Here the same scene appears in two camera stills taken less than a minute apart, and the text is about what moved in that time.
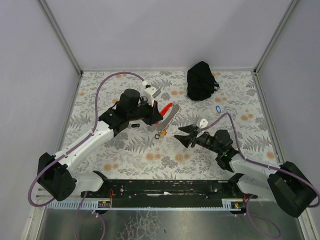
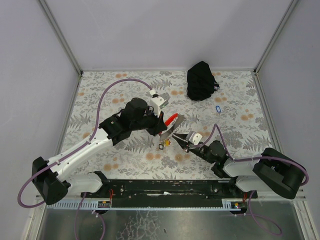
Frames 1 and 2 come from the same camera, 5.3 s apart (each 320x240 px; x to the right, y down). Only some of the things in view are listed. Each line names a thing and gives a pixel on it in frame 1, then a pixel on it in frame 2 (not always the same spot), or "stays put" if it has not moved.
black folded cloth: x=201 y=83 stays put
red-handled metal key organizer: x=168 y=113 -> x=171 y=124
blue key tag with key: x=218 y=109 stays put
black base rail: x=165 y=190 stays put
